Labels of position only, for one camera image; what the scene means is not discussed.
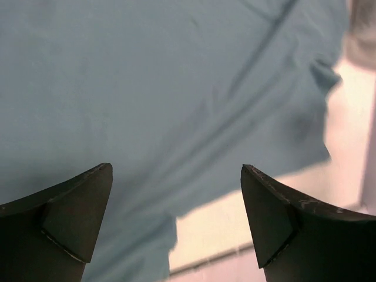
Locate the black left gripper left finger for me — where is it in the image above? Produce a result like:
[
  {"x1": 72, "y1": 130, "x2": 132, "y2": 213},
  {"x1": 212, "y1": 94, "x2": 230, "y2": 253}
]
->
[{"x1": 1, "y1": 163, "x2": 113, "y2": 282}]

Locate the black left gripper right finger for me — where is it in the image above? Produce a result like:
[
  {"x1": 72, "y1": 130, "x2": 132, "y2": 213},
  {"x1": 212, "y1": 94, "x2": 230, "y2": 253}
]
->
[{"x1": 241, "y1": 164, "x2": 375, "y2": 282}]

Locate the teal blue t-shirt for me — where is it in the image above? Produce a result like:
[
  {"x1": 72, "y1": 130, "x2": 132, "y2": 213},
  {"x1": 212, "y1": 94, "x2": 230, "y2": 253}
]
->
[{"x1": 1, "y1": 1, "x2": 348, "y2": 281}]

